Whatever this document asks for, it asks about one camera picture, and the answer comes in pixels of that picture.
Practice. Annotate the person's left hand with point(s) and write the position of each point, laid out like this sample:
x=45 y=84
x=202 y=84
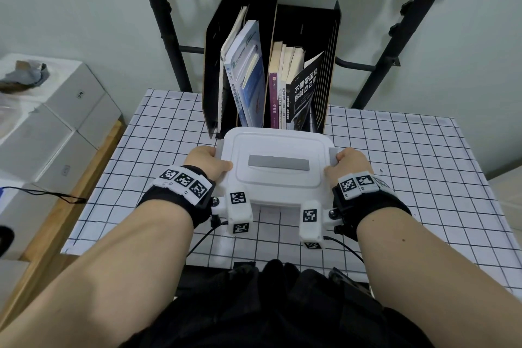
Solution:
x=204 y=158

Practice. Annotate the person's black clothing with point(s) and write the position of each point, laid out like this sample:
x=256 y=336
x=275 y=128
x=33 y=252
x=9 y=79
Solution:
x=265 y=311

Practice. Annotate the person's right hand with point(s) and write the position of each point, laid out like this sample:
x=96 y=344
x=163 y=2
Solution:
x=354 y=162

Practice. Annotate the black cover book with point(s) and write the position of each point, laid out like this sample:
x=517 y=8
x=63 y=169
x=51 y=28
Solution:
x=304 y=95

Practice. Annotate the person's left thumb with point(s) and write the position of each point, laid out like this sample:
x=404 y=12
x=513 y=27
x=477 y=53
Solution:
x=223 y=166

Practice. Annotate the white and blue book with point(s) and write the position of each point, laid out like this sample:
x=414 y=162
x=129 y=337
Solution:
x=248 y=74

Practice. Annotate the grey crumpled cloth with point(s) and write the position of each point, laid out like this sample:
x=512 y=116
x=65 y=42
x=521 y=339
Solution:
x=22 y=74

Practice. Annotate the white checkered tablecloth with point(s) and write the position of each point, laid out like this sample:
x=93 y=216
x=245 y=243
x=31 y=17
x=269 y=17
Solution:
x=408 y=172

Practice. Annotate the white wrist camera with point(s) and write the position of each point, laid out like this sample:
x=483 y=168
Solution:
x=238 y=213
x=310 y=223

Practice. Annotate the white cardboard box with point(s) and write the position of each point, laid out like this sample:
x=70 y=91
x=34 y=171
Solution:
x=36 y=221
x=32 y=139
x=69 y=78
x=100 y=119
x=67 y=164

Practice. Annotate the black file holder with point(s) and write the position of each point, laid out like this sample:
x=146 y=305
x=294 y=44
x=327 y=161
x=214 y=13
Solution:
x=212 y=74

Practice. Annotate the white plastic storage box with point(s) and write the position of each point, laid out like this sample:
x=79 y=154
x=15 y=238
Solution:
x=277 y=184

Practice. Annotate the person's left forearm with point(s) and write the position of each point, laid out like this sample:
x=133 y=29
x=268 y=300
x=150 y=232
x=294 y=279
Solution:
x=106 y=270

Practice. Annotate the thin beige booklet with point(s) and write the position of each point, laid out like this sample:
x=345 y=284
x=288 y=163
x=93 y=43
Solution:
x=234 y=29

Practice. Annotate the person's right thumb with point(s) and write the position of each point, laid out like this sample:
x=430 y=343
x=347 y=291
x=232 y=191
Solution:
x=332 y=172

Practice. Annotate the black metal frame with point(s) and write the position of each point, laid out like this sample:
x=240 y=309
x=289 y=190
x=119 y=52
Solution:
x=167 y=21

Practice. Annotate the pink spine book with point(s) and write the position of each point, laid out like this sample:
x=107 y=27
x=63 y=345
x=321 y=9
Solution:
x=274 y=99

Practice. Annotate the person's right forearm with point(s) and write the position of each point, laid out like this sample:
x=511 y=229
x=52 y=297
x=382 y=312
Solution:
x=428 y=274

